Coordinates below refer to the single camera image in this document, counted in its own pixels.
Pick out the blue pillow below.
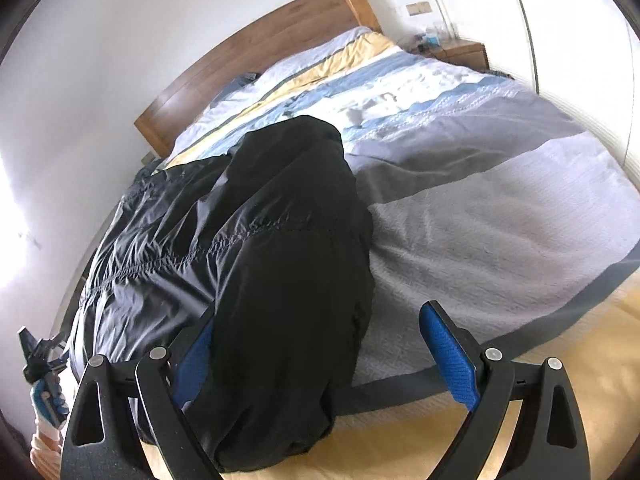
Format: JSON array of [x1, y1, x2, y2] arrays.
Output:
[[210, 73, 261, 107]]

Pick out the black puffer jacket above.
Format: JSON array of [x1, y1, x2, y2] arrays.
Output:
[[67, 115, 377, 473]]

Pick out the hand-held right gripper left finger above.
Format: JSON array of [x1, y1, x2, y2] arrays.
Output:
[[60, 306, 226, 480]]

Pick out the wooden nightstand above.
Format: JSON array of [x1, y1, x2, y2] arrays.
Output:
[[429, 40, 490, 72]]

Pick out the bed with striped duvet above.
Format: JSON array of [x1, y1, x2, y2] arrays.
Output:
[[135, 25, 640, 480]]

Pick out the white wardrobe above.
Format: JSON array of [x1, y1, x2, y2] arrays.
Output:
[[417, 0, 640, 181]]

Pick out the wooden bed headboard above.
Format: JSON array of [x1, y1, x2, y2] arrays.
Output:
[[134, 0, 383, 158]]

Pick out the person's left forearm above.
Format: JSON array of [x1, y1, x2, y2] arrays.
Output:
[[29, 427, 65, 468]]

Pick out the person's left hand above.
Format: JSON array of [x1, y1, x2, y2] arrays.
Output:
[[31, 377, 71, 432]]

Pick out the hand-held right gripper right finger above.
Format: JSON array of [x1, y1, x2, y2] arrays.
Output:
[[419, 300, 592, 480]]

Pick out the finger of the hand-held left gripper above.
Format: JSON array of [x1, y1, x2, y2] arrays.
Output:
[[17, 326, 41, 361]]

